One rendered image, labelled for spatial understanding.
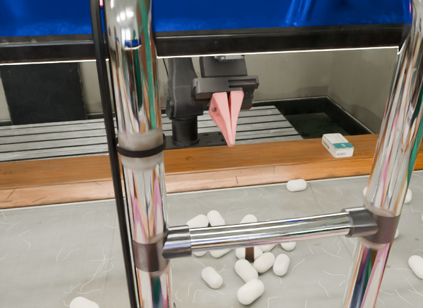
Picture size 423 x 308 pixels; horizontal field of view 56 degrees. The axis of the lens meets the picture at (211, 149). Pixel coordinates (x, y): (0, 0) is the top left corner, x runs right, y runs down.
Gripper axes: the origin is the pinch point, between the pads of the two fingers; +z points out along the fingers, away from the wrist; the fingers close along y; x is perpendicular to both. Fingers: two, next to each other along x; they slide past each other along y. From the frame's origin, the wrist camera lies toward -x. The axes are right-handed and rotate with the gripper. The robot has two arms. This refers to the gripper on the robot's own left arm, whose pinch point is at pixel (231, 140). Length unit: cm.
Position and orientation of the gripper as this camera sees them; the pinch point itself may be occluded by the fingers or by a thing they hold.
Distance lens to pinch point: 60.0
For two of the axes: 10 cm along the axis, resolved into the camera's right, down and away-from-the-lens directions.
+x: -1.1, 3.6, 9.3
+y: 9.9, -0.8, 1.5
